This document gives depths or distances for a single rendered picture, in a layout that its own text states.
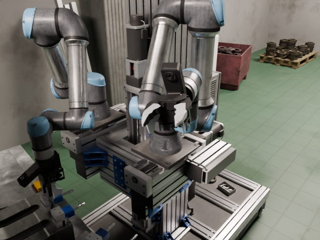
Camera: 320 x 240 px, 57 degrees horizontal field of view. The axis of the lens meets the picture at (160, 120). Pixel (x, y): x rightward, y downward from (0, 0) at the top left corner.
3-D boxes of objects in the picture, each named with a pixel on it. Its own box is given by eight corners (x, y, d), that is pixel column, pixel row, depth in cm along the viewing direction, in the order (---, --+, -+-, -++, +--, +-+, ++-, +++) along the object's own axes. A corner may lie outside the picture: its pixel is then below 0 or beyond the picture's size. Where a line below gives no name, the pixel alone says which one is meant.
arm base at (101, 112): (99, 106, 170) (97, 91, 166) (116, 114, 162) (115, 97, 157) (77, 115, 160) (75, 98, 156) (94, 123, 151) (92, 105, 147)
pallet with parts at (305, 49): (316, 57, 680) (321, 37, 660) (298, 69, 595) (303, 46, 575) (279, 51, 732) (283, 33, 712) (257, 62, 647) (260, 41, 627)
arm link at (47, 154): (35, 154, 106) (28, 145, 112) (38, 164, 108) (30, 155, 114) (55, 146, 110) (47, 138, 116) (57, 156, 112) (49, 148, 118)
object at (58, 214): (82, 205, 123) (81, 195, 120) (88, 211, 119) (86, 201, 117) (52, 220, 115) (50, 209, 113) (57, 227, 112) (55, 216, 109)
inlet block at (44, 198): (71, 192, 130) (69, 182, 128) (76, 197, 127) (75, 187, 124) (42, 205, 123) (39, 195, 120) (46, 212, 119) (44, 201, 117)
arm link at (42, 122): (51, 114, 110) (45, 124, 103) (55, 139, 115) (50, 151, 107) (29, 115, 110) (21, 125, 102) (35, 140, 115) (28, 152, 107)
